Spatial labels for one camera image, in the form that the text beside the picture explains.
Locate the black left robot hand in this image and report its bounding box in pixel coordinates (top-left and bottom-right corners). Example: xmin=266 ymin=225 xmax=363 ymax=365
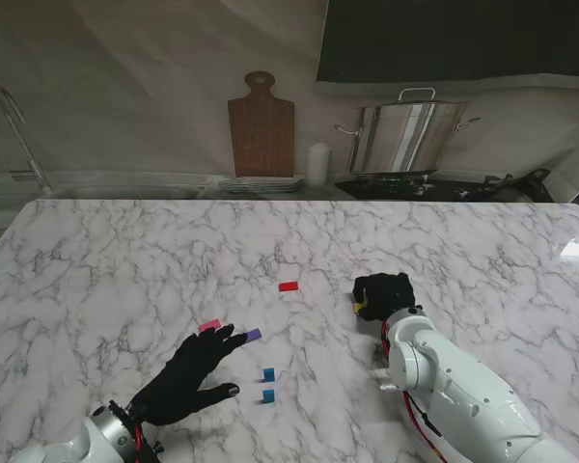
xmin=127 ymin=324 xmax=248 ymax=427

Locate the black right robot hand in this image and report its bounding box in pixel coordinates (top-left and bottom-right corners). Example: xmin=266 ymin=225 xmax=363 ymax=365
xmin=351 ymin=272 xmax=416 ymax=322

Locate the black gas stove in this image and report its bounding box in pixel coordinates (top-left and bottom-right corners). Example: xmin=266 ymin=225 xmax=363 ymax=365
xmin=335 ymin=169 xmax=488 ymax=203

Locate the white candle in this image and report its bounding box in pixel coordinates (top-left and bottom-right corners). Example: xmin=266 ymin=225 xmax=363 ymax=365
xmin=306 ymin=141 xmax=332 ymax=187

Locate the steel stockpot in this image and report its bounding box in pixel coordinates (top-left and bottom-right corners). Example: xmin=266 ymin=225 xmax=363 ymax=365
xmin=336 ymin=86 xmax=482 ymax=175

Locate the steel sink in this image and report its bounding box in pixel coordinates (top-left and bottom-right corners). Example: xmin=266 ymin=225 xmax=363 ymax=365
xmin=0 ymin=171 xmax=208 ymax=200

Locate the brown wooden cutting board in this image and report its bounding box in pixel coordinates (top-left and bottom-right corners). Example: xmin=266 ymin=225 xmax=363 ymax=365
xmin=227 ymin=70 xmax=296 ymax=178

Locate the dark range hood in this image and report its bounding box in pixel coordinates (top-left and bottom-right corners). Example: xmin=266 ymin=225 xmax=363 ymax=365
xmin=316 ymin=0 xmax=579 ymax=84

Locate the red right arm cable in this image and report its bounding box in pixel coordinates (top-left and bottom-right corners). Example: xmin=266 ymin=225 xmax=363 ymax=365
xmin=379 ymin=320 xmax=450 ymax=463

